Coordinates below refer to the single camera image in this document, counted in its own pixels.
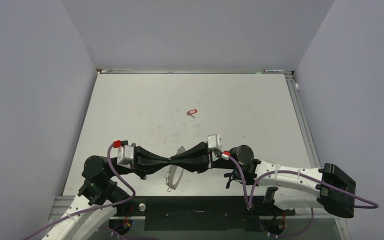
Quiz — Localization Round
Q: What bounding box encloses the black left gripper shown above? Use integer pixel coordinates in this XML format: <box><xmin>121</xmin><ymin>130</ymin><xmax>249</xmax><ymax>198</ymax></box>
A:
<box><xmin>107</xmin><ymin>142</ymin><xmax>171</xmax><ymax>179</ymax></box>

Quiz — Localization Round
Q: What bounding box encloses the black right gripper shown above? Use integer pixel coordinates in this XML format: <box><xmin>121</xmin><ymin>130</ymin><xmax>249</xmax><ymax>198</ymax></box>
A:
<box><xmin>170</xmin><ymin>141</ymin><xmax>238</xmax><ymax>173</ymax></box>

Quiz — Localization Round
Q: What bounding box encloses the red key tag with key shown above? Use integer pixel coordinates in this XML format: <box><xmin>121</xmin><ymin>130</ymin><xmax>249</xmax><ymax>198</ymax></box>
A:
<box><xmin>186</xmin><ymin>109</ymin><xmax>198</xmax><ymax>118</ymax></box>

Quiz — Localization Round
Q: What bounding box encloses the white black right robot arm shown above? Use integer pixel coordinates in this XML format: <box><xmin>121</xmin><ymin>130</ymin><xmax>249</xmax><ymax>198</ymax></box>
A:
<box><xmin>169</xmin><ymin>140</ymin><xmax>357</xmax><ymax>219</ymax></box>

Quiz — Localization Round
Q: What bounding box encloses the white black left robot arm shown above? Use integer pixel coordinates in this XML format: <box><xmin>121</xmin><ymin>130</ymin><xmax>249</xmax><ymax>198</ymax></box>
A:
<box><xmin>43</xmin><ymin>141</ymin><xmax>149</xmax><ymax>240</ymax></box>

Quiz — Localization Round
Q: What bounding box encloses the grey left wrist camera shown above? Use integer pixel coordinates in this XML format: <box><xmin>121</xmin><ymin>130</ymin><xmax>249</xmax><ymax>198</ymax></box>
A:
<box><xmin>112</xmin><ymin>140</ymin><xmax>135</xmax><ymax>169</ymax></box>

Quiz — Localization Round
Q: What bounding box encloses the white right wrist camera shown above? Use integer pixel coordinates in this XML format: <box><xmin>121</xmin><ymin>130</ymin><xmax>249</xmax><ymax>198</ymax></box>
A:
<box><xmin>207</xmin><ymin>134</ymin><xmax>223</xmax><ymax>157</ymax></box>

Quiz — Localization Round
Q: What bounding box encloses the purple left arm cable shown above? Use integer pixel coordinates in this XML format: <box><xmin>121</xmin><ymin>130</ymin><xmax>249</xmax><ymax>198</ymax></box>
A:
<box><xmin>23</xmin><ymin>144</ymin><xmax>137</xmax><ymax>240</ymax></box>

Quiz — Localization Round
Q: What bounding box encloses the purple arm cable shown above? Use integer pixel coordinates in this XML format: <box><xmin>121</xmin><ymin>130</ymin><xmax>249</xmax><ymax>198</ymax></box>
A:
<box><xmin>221</xmin><ymin>152</ymin><xmax>380</xmax><ymax>210</ymax></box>
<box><xmin>23</xmin><ymin>144</ymin><xmax>137</xmax><ymax>240</ymax></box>

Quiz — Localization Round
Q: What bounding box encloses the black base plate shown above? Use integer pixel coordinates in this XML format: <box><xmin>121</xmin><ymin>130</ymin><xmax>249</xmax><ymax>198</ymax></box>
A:
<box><xmin>114</xmin><ymin>196</ymin><xmax>296</xmax><ymax>232</ymax></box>

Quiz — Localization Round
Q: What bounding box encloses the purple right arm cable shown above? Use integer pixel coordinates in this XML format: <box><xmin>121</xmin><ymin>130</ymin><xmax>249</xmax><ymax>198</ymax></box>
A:
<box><xmin>221</xmin><ymin>152</ymin><xmax>380</xmax><ymax>210</ymax></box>

